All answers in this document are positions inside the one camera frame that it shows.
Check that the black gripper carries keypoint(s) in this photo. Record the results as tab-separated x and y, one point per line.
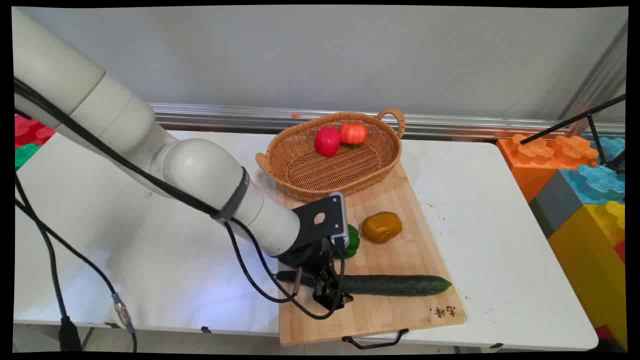
310	255

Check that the yellow toy bell pepper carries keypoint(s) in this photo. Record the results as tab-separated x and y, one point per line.
382	227

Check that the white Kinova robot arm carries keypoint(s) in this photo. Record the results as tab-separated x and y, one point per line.
200	170

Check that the green toy bell pepper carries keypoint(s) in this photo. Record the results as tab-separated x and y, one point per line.
353	242

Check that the dark green toy cucumber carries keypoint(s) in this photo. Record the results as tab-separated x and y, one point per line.
400	285

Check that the orange toy tomato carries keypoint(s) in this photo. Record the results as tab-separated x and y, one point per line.
354	133

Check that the orange foam building block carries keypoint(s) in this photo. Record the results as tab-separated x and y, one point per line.
530	160

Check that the grey foam building block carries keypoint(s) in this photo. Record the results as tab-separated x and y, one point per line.
557	202

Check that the blue foam building block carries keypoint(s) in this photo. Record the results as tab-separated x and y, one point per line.
597	182

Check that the green foam building block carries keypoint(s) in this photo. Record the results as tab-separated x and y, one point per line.
25	155

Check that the red foam building block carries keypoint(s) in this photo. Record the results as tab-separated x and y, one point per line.
30	130

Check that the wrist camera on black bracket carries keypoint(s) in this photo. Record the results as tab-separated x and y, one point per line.
325	217

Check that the aluminium wall rail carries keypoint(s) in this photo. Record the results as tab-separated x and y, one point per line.
475	122

